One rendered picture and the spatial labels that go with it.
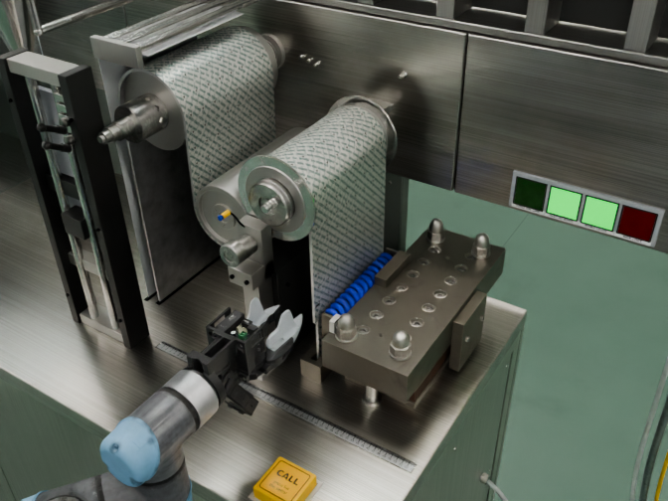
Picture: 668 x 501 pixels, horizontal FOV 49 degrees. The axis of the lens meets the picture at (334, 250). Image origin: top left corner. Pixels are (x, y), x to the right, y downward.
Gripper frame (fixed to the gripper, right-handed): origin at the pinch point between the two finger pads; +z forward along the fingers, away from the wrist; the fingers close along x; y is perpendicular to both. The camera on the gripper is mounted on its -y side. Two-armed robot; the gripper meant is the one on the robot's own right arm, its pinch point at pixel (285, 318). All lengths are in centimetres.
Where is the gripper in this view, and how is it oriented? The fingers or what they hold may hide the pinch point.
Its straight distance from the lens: 116.1
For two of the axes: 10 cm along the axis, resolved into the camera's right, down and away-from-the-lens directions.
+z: 5.4, -5.0, 6.8
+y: -0.3, -8.2, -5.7
